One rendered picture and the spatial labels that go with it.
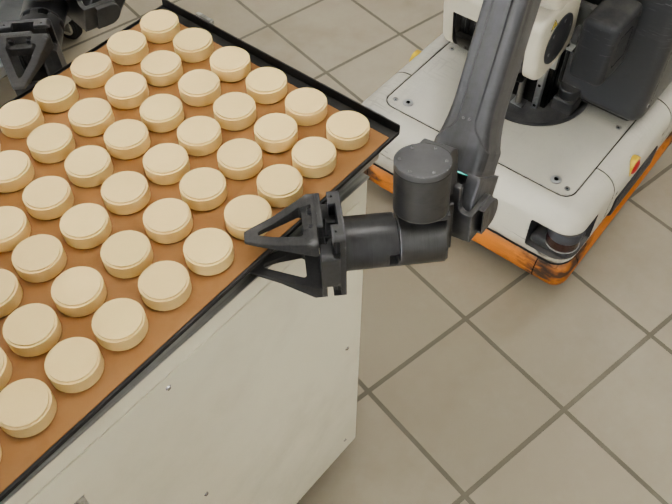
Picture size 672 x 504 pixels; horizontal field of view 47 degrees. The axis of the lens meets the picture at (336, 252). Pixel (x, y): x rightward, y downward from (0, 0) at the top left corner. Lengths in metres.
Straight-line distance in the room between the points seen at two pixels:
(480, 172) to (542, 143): 1.04
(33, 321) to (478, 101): 0.49
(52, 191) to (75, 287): 0.13
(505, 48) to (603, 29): 0.83
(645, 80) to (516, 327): 0.62
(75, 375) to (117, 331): 0.05
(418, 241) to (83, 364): 0.34
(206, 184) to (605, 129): 1.26
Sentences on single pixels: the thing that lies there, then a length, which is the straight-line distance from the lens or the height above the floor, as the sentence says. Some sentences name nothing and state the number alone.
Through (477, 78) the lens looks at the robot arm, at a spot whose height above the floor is 1.02.
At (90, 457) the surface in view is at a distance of 0.85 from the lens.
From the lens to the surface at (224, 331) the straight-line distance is 0.88.
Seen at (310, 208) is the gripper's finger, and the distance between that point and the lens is 0.78.
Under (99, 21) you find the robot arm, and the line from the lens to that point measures 1.16.
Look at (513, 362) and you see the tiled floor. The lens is 1.82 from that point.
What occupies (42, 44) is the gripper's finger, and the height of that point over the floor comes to 0.95.
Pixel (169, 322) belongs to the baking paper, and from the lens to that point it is 0.77.
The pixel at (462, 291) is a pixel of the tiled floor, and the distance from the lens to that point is 1.90.
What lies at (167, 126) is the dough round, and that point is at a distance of 0.94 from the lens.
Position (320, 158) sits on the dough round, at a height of 0.92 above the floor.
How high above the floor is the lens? 1.54
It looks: 52 degrees down
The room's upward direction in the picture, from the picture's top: straight up
